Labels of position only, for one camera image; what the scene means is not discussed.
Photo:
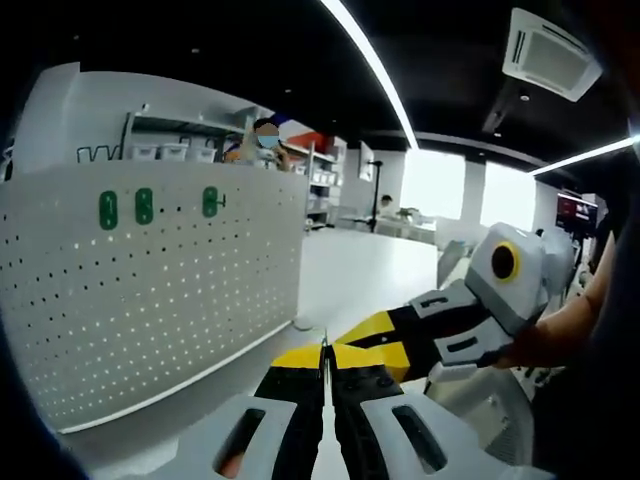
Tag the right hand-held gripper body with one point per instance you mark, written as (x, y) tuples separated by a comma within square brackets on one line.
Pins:
[(530, 270)]

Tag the white storage bin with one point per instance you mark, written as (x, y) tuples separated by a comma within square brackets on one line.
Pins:
[(175, 151), (205, 153), (145, 152)]

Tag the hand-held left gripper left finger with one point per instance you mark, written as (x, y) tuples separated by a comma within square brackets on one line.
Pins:
[(295, 410)]

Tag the white partition screen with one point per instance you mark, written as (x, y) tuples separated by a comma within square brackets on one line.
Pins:
[(90, 110)]

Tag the metal storage shelf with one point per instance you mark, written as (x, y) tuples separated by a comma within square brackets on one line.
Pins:
[(150, 120)]

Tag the white display panel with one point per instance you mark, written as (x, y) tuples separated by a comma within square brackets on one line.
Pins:
[(365, 160)]

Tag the person's dark clothing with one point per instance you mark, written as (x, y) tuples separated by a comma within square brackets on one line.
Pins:
[(590, 400)]

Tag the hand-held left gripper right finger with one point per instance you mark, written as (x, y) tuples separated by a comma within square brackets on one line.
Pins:
[(360, 410)]

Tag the ceiling air conditioner unit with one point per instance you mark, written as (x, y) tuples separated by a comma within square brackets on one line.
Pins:
[(545, 55)]

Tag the white mesh office chair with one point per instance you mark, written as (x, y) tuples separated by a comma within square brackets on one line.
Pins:
[(500, 410)]

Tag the ceiling light strip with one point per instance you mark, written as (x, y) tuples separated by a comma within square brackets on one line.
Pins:
[(585, 156), (381, 72)]

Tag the black tripod stand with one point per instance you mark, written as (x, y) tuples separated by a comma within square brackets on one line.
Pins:
[(376, 200)]

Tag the green potted plant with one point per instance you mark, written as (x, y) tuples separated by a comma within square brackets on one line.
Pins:
[(407, 214)]

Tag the dark wall screen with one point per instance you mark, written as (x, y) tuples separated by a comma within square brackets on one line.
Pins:
[(577, 212)]

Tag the green hook assembly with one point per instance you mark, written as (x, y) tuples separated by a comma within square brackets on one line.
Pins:
[(325, 345), (143, 206), (210, 201), (108, 210)]

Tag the person's right hand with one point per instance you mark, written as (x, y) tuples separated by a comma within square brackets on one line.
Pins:
[(555, 345)]

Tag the white perforated mounting plate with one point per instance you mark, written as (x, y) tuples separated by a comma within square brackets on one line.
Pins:
[(150, 300)]

